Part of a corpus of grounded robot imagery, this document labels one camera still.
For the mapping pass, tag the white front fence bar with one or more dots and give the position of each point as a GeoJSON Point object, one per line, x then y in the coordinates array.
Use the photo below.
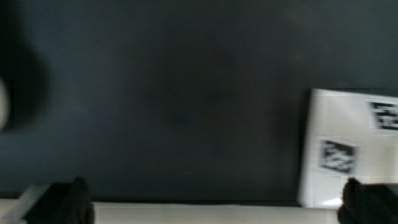
{"type": "Point", "coordinates": [131, 213]}

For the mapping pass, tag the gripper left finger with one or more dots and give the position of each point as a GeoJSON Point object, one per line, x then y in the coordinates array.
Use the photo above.
{"type": "Point", "coordinates": [65, 206]}

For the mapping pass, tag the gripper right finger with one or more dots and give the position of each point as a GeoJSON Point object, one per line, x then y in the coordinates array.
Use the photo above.
{"type": "Point", "coordinates": [371, 203]}

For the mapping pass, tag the white lamp bulb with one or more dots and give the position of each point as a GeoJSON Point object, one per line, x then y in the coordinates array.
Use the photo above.
{"type": "Point", "coordinates": [5, 104]}

